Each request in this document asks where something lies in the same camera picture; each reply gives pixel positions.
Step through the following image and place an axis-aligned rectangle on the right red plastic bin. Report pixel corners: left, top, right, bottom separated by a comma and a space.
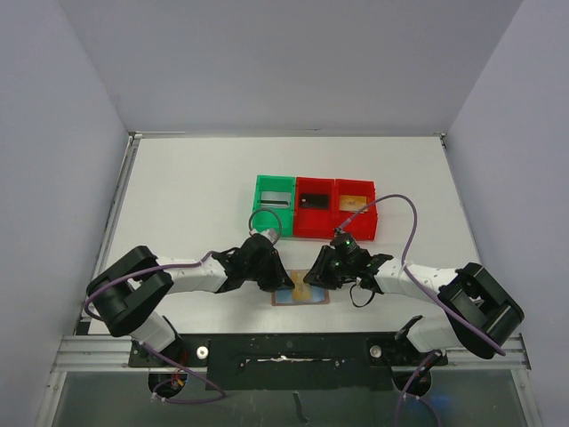
331, 178, 379, 243

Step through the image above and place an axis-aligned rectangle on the red plastic bin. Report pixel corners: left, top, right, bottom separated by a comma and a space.
331, 178, 379, 243
293, 177, 334, 239

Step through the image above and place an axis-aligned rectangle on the brown leather card holder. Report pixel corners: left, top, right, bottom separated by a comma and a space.
271, 270, 330, 306

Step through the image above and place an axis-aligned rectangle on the silver credit card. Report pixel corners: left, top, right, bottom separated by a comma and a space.
259, 190, 293, 209

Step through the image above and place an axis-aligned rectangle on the gold credit card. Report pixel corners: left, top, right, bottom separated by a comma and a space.
291, 270, 313, 303
339, 195, 367, 213

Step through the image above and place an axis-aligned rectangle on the dark grey credit card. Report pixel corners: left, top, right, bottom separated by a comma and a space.
299, 193, 330, 210

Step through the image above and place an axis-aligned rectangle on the green plastic bin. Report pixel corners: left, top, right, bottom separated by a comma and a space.
250, 175, 296, 238

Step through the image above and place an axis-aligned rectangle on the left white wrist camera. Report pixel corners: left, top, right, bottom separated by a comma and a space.
249, 229, 279, 244

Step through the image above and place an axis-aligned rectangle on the aluminium frame rail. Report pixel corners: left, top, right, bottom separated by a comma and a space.
52, 335, 132, 373

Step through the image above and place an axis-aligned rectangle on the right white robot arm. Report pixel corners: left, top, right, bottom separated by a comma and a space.
303, 233, 525, 359

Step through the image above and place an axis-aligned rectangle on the middle red plastic bin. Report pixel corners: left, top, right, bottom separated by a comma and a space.
293, 177, 334, 239

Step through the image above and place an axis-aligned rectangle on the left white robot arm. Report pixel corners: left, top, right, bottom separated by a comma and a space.
84, 232, 294, 352

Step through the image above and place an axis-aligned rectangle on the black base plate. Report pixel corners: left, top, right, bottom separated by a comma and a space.
128, 331, 445, 392

